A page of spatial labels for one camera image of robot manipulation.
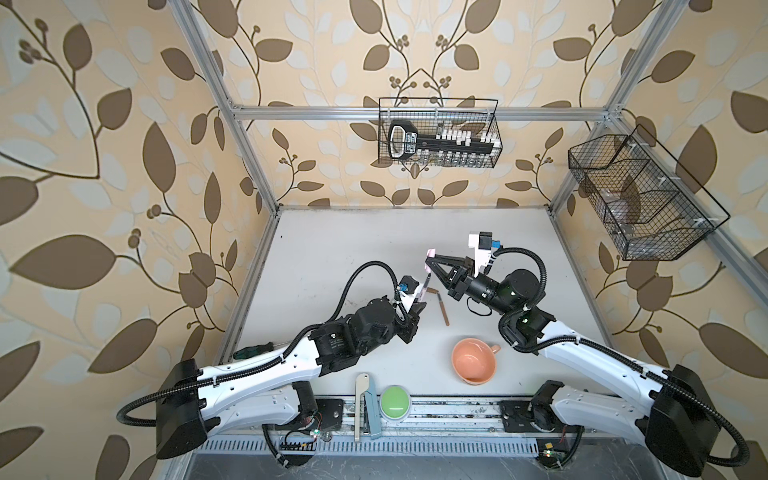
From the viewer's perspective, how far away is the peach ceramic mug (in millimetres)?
788

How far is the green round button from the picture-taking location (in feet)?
2.43

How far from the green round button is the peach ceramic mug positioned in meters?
0.15
